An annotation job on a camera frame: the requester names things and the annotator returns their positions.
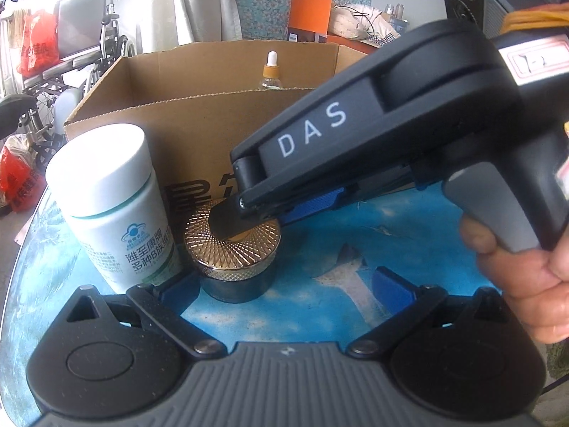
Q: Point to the green glass dropper bottle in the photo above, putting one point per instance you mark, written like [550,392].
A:
[270,73]

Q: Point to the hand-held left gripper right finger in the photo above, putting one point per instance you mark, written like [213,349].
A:
[393,287]

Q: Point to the gold lid cosmetic jar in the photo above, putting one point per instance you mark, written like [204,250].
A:
[235,262]

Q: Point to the blue plastic container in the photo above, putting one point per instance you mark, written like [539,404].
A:
[401,26]

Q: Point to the person's right hand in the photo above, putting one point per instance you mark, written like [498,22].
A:
[529,284]

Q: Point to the white supplement bottle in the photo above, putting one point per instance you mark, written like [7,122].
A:
[111,195]

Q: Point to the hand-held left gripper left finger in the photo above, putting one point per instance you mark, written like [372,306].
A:
[178,293]

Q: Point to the brown cardboard box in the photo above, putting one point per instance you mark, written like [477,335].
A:
[200,133]

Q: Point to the red plastic bag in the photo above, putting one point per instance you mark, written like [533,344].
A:
[40,44]
[17,178]

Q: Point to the white curtain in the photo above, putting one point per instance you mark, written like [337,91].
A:
[200,4]

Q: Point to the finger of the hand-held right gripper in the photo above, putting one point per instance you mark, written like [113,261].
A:
[249,187]
[315,204]

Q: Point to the wheelchair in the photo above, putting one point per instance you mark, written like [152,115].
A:
[84,22]

